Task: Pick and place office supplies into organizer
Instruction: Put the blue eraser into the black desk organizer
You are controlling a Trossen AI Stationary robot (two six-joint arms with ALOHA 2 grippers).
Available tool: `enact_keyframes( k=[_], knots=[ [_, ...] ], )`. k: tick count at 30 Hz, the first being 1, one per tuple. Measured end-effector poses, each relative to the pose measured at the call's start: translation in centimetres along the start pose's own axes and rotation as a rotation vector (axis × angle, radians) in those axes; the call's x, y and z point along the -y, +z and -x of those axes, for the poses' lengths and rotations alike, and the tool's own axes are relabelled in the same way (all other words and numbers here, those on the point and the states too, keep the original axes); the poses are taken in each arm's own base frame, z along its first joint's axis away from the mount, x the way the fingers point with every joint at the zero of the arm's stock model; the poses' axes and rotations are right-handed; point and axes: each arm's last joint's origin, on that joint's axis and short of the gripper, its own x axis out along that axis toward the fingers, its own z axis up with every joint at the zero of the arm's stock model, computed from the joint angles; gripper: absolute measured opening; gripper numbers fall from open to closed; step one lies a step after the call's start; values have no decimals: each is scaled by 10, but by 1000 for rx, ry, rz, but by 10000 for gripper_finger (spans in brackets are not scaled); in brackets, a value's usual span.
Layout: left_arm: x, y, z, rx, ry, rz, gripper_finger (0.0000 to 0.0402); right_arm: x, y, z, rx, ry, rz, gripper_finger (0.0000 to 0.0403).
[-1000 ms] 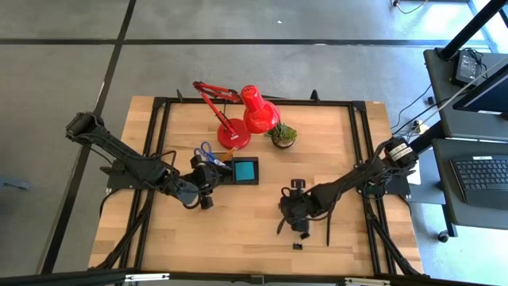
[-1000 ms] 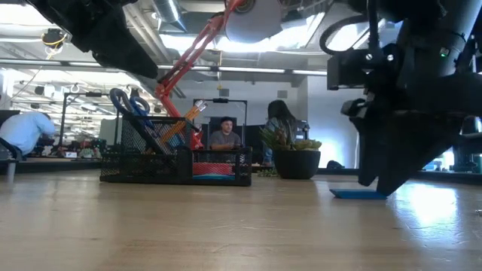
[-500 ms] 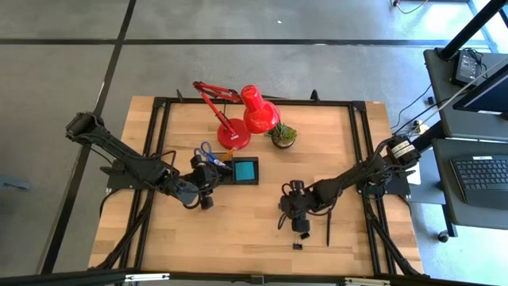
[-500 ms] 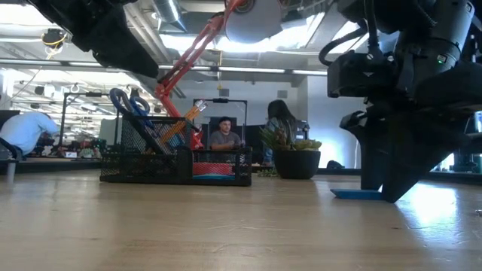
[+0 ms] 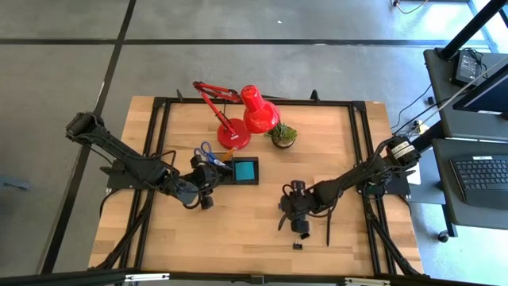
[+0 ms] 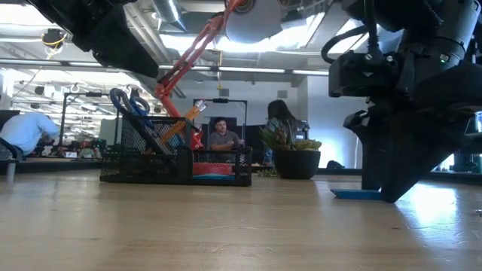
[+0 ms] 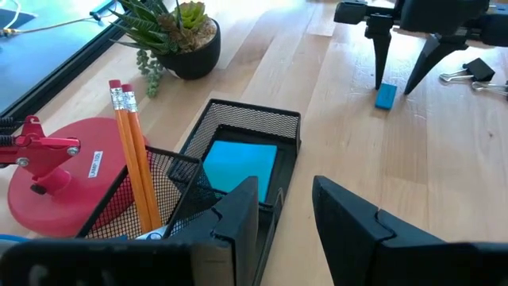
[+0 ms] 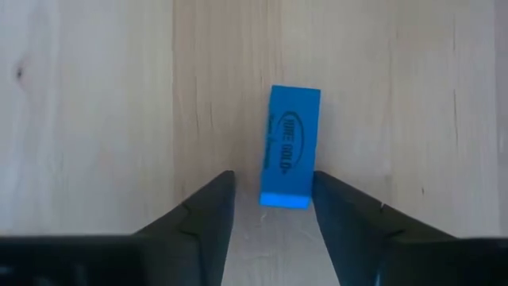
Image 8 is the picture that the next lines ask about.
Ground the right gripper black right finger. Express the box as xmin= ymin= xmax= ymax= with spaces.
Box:
xmin=312 ymin=170 xmax=508 ymax=286

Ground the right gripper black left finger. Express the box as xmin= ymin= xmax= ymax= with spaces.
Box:
xmin=0 ymin=170 xmax=236 ymax=286

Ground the blue eraser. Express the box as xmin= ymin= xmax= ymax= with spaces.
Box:
xmin=259 ymin=84 xmax=321 ymax=211

